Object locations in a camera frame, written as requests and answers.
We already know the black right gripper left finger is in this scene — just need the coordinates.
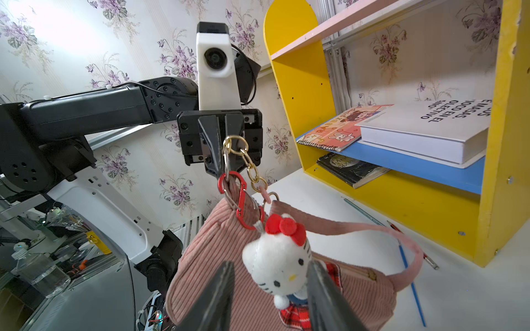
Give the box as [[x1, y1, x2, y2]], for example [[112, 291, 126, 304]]
[[175, 261, 235, 331]]

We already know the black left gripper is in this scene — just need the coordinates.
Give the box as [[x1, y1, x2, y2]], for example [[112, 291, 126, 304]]
[[177, 109, 263, 179]]

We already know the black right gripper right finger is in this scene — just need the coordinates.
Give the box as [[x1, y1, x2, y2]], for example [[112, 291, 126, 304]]
[[307, 261, 367, 331]]

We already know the pink corduroy handbag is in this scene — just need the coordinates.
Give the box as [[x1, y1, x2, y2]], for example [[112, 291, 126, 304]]
[[166, 200, 424, 330]]

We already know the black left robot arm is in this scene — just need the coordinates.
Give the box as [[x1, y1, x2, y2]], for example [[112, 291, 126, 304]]
[[1, 76, 263, 193]]

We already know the green pencil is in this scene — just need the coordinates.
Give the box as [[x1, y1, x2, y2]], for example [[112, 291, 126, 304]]
[[343, 198, 386, 227]]

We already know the colourful cartoon spiral notebook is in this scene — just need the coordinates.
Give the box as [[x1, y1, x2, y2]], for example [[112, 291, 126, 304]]
[[295, 105, 391, 152]]

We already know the black book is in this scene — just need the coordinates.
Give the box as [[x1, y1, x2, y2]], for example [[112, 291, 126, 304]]
[[317, 153, 389, 189]]

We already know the yellow pink wooden shelf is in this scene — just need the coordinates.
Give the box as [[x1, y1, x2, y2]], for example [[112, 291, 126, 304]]
[[264, 1, 529, 267]]

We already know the white thick book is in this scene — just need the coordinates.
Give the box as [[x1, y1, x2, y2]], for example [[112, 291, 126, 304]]
[[359, 99, 493, 168]]

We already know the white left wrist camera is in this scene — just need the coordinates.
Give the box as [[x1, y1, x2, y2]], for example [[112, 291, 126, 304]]
[[196, 22, 242, 111]]

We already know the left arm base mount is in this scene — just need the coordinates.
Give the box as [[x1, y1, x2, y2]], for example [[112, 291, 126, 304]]
[[45, 167, 184, 295]]

